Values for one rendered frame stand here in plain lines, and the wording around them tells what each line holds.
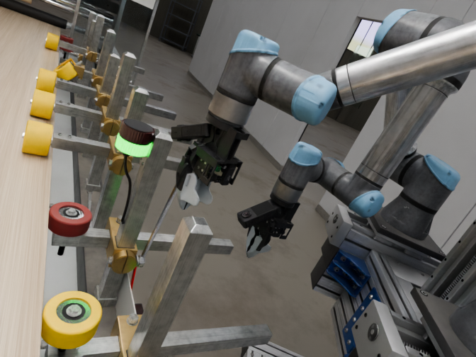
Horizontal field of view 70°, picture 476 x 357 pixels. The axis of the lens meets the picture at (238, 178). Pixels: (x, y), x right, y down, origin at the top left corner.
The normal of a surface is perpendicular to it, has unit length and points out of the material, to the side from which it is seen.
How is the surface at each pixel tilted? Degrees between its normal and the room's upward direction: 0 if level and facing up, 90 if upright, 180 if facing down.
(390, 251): 90
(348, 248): 90
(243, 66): 90
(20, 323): 0
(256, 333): 0
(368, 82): 105
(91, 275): 0
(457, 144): 90
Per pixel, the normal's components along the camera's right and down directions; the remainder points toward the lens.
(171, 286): 0.40, 0.50
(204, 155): -0.65, 0.02
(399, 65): -0.44, 0.10
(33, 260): 0.40, -0.85
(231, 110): 0.03, 0.39
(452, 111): -0.85, -0.19
